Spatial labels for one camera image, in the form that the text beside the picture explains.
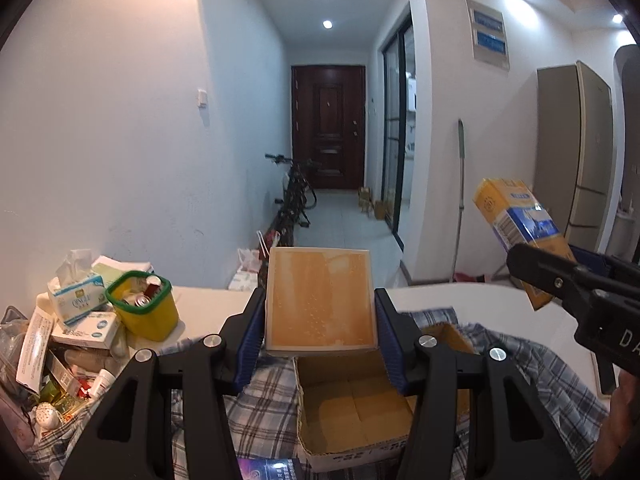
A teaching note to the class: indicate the black bicycle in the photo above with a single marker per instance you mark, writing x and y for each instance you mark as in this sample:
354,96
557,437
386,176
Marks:
295,195

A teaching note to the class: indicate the white vanity cabinet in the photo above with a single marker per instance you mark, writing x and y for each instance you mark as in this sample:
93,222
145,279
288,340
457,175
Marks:
625,232

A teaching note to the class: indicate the yellow and blue carton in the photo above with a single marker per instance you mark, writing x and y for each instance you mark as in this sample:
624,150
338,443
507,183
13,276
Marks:
515,210

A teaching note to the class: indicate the white flat glove box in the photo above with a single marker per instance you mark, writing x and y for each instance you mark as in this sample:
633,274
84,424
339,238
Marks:
90,330

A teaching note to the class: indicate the yellow bin with green rim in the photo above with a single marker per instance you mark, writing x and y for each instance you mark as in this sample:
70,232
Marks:
150,322

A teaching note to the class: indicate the white and green paper packet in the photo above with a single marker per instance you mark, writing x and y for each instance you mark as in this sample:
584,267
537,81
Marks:
125,266

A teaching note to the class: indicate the tan square box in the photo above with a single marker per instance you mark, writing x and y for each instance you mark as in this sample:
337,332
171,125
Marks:
320,300

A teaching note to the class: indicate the white tissue pack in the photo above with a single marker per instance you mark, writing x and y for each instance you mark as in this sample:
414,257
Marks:
75,300

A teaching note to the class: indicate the grey wall panel box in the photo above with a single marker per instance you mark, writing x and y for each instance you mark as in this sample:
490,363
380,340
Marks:
487,35

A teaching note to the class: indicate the white light switch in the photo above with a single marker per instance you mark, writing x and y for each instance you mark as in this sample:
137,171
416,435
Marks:
202,97

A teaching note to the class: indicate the blue plaid cloth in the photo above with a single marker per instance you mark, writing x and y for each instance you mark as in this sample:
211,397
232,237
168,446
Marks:
270,410

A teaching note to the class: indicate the small cardboard floor box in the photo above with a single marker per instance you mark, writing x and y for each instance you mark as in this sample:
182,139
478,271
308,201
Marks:
384,210
365,199

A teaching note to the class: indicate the beige refrigerator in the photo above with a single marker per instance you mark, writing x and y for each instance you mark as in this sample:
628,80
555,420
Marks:
555,150

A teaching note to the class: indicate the person's right hand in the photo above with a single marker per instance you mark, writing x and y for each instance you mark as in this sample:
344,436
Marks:
620,430

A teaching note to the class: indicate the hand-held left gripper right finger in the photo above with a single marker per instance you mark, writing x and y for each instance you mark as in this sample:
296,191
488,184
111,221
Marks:
392,350

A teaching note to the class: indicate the dark purple booklet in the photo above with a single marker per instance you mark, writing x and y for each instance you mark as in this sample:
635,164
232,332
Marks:
270,469

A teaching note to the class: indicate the black framed glass door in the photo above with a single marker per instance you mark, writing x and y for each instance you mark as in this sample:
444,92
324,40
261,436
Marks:
395,135

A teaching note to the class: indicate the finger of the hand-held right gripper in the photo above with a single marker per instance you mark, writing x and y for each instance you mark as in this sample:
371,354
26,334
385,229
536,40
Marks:
612,267
545,272

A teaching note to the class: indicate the white slim carton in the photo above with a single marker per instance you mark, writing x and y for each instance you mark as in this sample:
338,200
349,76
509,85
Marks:
35,345

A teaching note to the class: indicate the small white pill bottle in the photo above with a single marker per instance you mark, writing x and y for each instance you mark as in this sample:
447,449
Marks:
102,384

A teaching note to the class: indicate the dark brown door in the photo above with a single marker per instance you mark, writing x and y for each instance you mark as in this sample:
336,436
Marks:
327,110

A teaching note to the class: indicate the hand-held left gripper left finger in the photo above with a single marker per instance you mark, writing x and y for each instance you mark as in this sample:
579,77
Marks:
250,345

